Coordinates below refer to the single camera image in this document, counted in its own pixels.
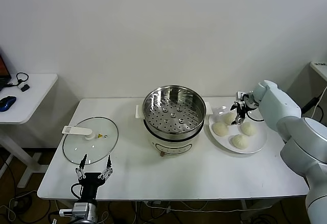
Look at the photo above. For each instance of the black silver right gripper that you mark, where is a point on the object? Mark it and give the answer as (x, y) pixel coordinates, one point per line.
(249, 102)

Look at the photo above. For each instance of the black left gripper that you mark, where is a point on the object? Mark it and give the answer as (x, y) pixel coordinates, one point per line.
(89, 185)

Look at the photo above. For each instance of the white steamed baozi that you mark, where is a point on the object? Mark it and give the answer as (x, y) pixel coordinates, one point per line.
(250, 129)
(220, 129)
(240, 142)
(228, 119)

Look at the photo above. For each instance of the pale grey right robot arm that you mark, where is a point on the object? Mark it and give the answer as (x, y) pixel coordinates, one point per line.
(281, 106)

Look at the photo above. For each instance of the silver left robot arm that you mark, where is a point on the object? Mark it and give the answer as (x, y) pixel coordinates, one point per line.
(92, 216)

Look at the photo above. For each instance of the stainless steel steamer basket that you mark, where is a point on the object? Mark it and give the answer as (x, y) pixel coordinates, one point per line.
(190, 118)

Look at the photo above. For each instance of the white round plate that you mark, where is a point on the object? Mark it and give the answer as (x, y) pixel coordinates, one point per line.
(253, 145)

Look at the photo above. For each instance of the cream electric cooker base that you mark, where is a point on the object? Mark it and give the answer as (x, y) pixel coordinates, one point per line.
(173, 146)

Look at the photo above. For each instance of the white desk with label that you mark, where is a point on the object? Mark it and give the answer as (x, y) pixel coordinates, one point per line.
(319, 67)

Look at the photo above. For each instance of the white side desk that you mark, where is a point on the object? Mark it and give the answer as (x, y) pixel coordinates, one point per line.
(38, 91)

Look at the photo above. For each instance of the small black adapter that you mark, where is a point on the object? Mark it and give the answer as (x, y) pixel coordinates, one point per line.
(25, 88)

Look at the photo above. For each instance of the blue computer mouse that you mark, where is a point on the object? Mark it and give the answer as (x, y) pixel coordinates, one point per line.
(7, 102)

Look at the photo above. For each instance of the open black laptop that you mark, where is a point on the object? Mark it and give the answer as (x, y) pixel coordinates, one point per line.
(3, 76)

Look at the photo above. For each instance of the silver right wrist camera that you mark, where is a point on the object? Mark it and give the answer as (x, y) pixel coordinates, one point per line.
(241, 95)

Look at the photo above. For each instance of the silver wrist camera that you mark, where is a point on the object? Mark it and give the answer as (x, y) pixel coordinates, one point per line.
(241, 95)
(80, 206)

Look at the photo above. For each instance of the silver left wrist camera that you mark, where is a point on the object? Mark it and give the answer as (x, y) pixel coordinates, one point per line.
(80, 206)

